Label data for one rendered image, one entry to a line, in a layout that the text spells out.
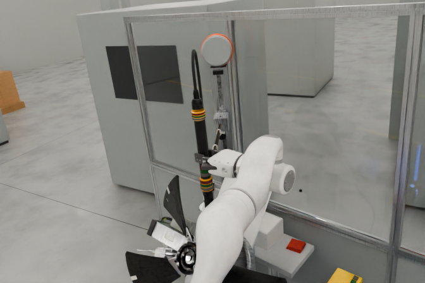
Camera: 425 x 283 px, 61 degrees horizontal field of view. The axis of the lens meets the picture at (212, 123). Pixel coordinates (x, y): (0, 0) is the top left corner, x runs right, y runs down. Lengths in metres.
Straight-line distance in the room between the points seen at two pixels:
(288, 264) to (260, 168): 1.09
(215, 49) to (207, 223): 1.20
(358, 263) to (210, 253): 1.43
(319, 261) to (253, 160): 1.31
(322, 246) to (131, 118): 2.53
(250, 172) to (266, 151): 0.07
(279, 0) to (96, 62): 4.05
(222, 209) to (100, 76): 3.46
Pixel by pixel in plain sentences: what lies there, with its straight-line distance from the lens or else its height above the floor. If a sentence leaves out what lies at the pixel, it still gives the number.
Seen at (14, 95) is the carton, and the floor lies 0.32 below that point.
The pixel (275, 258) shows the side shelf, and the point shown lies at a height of 0.86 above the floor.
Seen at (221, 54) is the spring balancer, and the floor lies 1.87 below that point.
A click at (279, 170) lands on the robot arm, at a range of 0.99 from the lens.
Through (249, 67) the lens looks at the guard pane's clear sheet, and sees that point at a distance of 1.87.
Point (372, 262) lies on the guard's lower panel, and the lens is 2.00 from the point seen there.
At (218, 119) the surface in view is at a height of 1.57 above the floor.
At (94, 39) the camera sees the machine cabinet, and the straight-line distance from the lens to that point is 3.99.
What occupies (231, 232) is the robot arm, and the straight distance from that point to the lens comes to 0.69.
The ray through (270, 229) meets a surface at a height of 0.97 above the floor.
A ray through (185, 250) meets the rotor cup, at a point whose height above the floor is 1.24.
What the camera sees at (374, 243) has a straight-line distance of 1.92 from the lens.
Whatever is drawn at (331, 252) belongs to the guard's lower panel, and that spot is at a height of 0.83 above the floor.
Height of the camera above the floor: 2.17
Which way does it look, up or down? 21 degrees down
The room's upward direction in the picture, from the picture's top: 6 degrees counter-clockwise
